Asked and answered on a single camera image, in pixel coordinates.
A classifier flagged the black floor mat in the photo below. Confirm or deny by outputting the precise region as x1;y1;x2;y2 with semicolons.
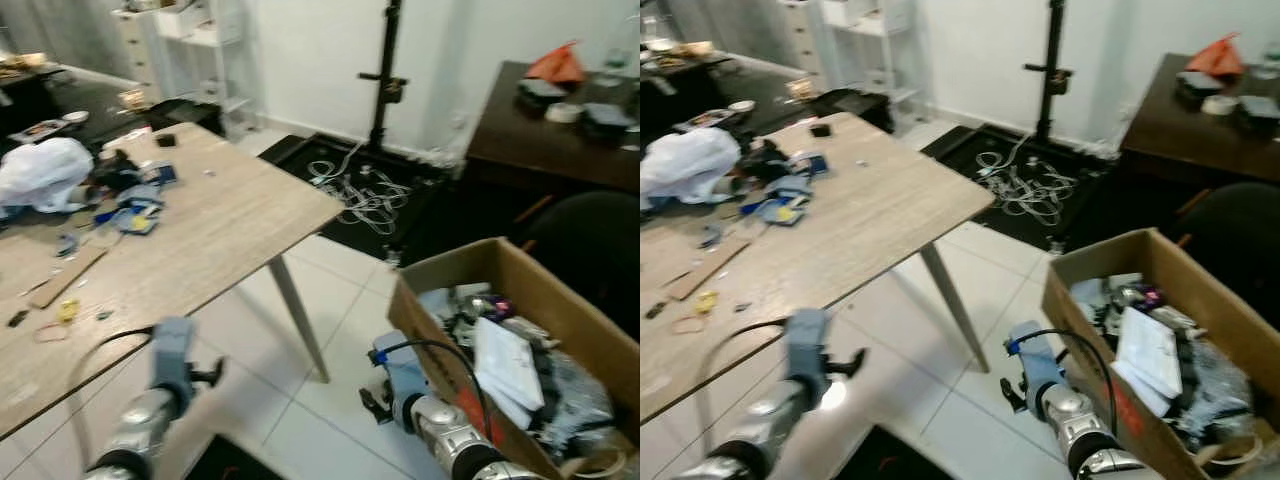
920;124;1181;253
257;132;521;267

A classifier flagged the black low table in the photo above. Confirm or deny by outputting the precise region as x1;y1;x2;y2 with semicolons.
0;64;143;153
640;55;801;143

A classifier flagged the white tangled cable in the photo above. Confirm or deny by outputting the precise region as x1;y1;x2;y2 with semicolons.
307;158;413;237
972;150;1079;228

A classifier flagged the white flat paper packet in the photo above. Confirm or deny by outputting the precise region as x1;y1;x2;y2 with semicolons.
1112;306;1185;405
471;317;547;419

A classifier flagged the dark brown desk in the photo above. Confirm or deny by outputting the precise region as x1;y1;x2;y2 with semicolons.
464;60;641;193
1118;52;1280;187

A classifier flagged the thin wooden strip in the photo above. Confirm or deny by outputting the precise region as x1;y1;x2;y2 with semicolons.
27;246;109;310
664;238;751;302

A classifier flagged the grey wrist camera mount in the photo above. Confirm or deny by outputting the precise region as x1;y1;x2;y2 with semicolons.
369;330;433;421
783;307;833;389
1004;320;1067;411
148;317;198;403

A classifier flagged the black tripod stand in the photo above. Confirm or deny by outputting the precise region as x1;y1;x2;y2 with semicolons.
1024;0;1075;146
359;0;410;153

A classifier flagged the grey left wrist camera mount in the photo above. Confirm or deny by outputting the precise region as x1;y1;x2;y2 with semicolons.
783;307;833;389
148;317;198;403

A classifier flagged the black office chair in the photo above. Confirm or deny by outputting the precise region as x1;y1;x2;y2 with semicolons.
518;190;641;341
1176;182;1280;297

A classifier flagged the small black doormat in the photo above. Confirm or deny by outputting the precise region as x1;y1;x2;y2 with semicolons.
830;424;941;480
184;434;287;480

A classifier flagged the brown cardboard box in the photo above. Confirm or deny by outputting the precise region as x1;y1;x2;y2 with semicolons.
1041;228;1280;480
388;237;641;480

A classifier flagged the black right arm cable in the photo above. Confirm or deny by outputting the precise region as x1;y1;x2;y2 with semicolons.
392;339;494;443
1022;329;1119;433

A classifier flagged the light wooden table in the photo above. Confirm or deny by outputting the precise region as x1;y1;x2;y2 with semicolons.
0;122;346;442
640;112;997;423

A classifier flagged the blue plastic wrapper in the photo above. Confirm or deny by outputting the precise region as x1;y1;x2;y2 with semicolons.
94;184;167;237
740;175;816;227

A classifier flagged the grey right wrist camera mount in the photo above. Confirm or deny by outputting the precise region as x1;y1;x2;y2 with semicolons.
1004;320;1067;411
369;330;433;421

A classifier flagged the black flat case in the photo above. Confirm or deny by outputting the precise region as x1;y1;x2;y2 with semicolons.
582;102;638;142
1234;94;1280;135

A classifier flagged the white plastic bag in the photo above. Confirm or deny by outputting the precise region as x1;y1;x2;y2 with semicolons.
641;127;742;206
0;137;95;215

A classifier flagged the black case with grey lid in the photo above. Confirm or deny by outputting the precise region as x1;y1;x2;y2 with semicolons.
1174;70;1225;101
516;78;570;110

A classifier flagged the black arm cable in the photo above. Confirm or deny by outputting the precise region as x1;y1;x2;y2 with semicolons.
64;327;157;463
392;339;494;443
1022;329;1119;433
696;317;791;456

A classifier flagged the white shelf unit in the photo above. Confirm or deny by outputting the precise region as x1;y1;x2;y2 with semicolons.
111;0;257;133
776;0;927;126

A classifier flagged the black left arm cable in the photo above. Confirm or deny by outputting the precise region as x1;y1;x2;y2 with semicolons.
696;317;791;456
64;327;157;463

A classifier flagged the orange plastic bag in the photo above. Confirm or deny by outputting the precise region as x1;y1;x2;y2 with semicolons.
526;41;587;84
1187;32;1246;77

